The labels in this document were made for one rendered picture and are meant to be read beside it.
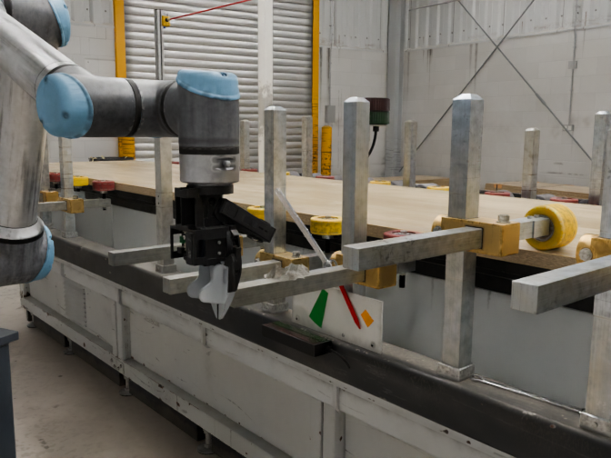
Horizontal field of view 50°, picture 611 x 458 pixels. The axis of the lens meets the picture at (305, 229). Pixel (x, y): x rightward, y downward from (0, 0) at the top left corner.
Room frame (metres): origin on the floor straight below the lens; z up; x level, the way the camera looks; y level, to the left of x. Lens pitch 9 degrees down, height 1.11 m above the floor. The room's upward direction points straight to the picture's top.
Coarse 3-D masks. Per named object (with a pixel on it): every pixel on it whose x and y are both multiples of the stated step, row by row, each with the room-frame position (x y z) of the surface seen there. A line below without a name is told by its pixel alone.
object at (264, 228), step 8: (224, 200) 0.97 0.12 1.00; (224, 208) 0.97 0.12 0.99; (232, 208) 0.98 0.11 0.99; (240, 208) 0.99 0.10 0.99; (232, 216) 0.98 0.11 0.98; (240, 216) 0.98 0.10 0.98; (248, 216) 0.99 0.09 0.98; (240, 224) 0.99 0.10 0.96; (248, 224) 0.99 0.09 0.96; (256, 224) 1.00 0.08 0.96; (264, 224) 1.01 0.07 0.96; (248, 232) 1.01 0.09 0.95; (256, 232) 1.00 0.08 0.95; (264, 232) 1.01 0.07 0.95; (272, 232) 1.02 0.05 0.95; (256, 240) 1.02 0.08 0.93; (264, 240) 1.02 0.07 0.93
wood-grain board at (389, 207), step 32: (256, 192) 2.11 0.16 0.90; (288, 192) 2.12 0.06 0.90; (320, 192) 2.13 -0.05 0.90; (384, 192) 2.15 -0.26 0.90; (416, 192) 2.16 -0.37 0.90; (448, 192) 2.16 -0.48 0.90; (384, 224) 1.42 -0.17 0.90; (416, 224) 1.42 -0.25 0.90; (512, 256) 1.16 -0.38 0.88; (544, 256) 1.11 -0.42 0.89
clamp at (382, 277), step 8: (336, 256) 1.24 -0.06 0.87; (392, 264) 1.18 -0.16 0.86; (368, 272) 1.17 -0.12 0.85; (376, 272) 1.16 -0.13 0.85; (384, 272) 1.16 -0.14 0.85; (392, 272) 1.18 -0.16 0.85; (368, 280) 1.17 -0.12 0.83; (376, 280) 1.15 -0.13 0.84; (384, 280) 1.16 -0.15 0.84; (392, 280) 1.18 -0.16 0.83; (376, 288) 1.15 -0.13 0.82
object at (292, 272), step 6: (276, 264) 1.08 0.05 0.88; (294, 264) 1.09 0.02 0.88; (300, 264) 1.11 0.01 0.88; (276, 270) 1.07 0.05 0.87; (282, 270) 1.08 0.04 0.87; (288, 270) 1.08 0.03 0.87; (294, 270) 1.08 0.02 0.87; (300, 270) 1.08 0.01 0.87; (306, 270) 1.11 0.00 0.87; (270, 276) 1.06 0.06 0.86; (276, 276) 1.06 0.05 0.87; (282, 276) 1.05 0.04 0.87; (288, 276) 1.05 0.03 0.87; (294, 276) 1.05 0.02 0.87; (300, 276) 1.07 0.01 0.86
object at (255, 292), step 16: (320, 272) 1.12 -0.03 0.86; (336, 272) 1.13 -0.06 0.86; (352, 272) 1.16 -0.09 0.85; (400, 272) 1.24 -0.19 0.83; (240, 288) 1.00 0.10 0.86; (256, 288) 1.02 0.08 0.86; (272, 288) 1.04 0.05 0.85; (288, 288) 1.06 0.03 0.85; (304, 288) 1.08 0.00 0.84; (320, 288) 1.11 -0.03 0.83; (240, 304) 1.00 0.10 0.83
